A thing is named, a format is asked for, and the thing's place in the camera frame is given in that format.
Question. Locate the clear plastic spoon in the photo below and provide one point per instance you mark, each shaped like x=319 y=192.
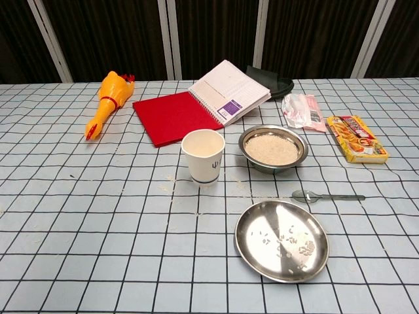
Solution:
x=304 y=196

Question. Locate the white paper cup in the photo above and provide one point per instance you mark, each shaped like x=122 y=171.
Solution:
x=203 y=167

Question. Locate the steel bowl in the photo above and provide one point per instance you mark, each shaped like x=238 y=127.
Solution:
x=271 y=168

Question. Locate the steel plate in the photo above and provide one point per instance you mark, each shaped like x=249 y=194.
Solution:
x=262 y=255

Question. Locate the red spiral notebook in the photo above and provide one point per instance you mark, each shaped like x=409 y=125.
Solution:
x=173 y=114

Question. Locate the black slipper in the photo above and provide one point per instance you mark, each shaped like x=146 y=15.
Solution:
x=278 y=86

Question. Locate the white pink plastic packet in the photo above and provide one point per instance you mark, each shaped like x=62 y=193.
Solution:
x=299 y=109

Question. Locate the yellow rubber chicken toy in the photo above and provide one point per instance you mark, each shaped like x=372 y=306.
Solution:
x=113 y=91

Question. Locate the blue checkered tablecloth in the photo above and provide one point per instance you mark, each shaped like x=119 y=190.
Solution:
x=82 y=212

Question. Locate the yellow curry box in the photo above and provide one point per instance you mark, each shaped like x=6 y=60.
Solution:
x=357 y=137

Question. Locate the white partition frame post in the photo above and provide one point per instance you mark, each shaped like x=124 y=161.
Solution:
x=170 y=39
x=49 y=41
x=262 y=39
x=372 y=39

